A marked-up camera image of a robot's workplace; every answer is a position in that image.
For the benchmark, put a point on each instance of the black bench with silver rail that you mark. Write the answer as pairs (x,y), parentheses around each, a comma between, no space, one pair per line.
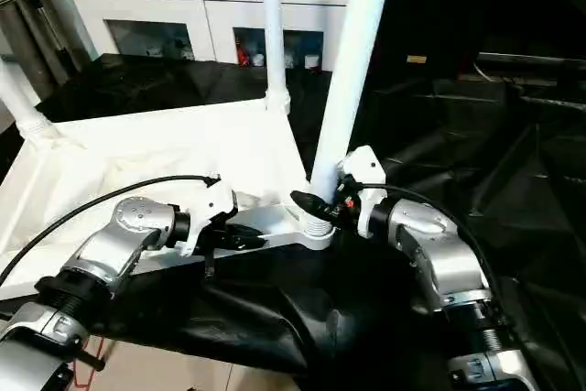
(540,75)

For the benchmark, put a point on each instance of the small yellow label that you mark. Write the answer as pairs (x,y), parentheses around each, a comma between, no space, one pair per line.
(417,59)

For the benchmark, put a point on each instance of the white plastic table top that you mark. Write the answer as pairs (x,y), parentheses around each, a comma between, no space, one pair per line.
(137,162)

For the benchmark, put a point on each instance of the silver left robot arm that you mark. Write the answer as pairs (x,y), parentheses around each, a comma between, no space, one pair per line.
(114,244)

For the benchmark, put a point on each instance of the black plastic mat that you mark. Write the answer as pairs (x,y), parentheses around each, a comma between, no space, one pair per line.
(513,190)

